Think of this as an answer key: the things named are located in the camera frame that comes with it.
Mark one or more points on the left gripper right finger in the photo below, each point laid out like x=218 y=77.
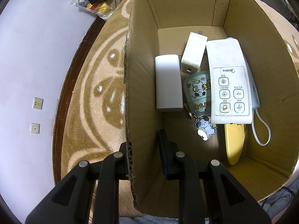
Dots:
x=207 y=190

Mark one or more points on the brown cardboard box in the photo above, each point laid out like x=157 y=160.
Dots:
x=270 y=45

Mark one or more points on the white device with strap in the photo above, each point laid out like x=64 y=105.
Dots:
x=254 y=97

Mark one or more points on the white rectangular power bank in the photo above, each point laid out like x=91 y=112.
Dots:
x=168 y=83

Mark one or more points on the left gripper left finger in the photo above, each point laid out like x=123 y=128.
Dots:
x=88 y=193

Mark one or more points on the lower wall socket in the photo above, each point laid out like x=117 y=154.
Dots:
x=35 y=128

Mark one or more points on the yellow remote control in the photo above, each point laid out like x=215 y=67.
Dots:
x=234 y=138

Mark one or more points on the upper wall socket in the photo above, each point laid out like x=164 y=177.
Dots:
x=38 y=103

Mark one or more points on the white charger adapter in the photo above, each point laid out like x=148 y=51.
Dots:
x=193 y=53

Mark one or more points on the beige floral patterned rug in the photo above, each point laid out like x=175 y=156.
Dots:
x=95 y=125

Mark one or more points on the yellow red snack bag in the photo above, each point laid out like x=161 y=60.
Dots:
x=101 y=8

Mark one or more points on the white Midea remote control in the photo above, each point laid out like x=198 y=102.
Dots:
x=215 y=61

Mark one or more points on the green cartoon cup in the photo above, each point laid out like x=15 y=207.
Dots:
x=197 y=90

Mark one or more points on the cartoon dog keychain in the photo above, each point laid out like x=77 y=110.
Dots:
x=202 y=123

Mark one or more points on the wall socket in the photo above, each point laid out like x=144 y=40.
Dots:
x=38 y=103
x=35 y=128

